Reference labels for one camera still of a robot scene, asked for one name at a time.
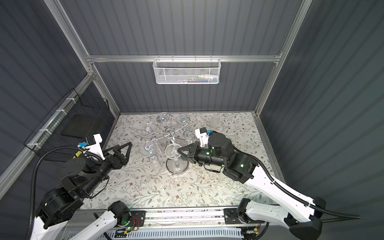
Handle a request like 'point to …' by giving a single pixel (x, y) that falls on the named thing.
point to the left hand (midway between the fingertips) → (126, 145)
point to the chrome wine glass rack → (169, 132)
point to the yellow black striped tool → (77, 154)
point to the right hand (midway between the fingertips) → (177, 153)
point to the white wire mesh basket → (187, 71)
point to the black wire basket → (77, 117)
